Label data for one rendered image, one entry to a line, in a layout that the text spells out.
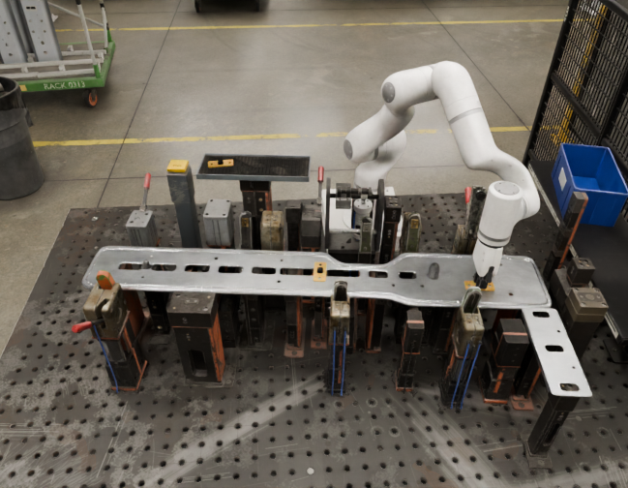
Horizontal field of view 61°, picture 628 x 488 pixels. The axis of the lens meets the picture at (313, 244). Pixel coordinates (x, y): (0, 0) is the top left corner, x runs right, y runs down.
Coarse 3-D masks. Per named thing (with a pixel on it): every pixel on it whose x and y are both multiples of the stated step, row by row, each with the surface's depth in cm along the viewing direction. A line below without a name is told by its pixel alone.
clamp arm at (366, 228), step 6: (366, 216) 166; (366, 222) 165; (372, 222) 165; (360, 228) 168; (366, 228) 165; (372, 228) 166; (360, 234) 167; (366, 234) 167; (360, 240) 168; (366, 240) 168; (360, 246) 169; (366, 246) 169
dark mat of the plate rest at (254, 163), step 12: (216, 156) 182; (228, 156) 182; (240, 156) 182; (204, 168) 176; (216, 168) 176; (228, 168) 176; (240, 168) 176; (252, 168) 176; (264, 168) 176; (276, 168) 176; (288, 168) 176; (300, 168) 176
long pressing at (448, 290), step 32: (96, 256) 166; (128, 256) 166; (160, 256) 166; (192, 256) 166; (224, 256) 166; (256, 256) 166; (288, 256) 166; (320, 256) 166; (416, 256) 167; (448, 256) 166; (512, 256) 166; (128, 288) 156; (160, 288) 156; (192, 288) 156; (224, 288) 156; (256, 288) 155; (288, 288) 155; (320, 288) 156; (352, 288) 156; (384, 288) 156; (416, 288) 156; (448, 288) 156; (512, 288) 156; (544, 288) 156
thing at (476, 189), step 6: (474, 186) 158; (480, 186) 158; (474, 192) 158; (480, 192) 155; (474, 198) 160; (480, 198) 156; (468, 204) 162; (474, 204) 161; (480, 204) 160; (468, 210) 162; (474, 210) 162; (480, 210) 161; (468, 216) 162; (474, 216) 163; (468, 222) 163; (474, 222) 164; (468, 228) 164; (474, 228) 166; (474, 234) 166
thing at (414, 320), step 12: (408, 312) 150; (420, 312) 150; (408, 324) 146; (420, 324) 146; (408, 336) 147; (420, 336) 147; (408, 348) 150; (408, 360) 153; (396, 372) 167; (408, 372) 159; (396, 384) 164; (408, 384) 162
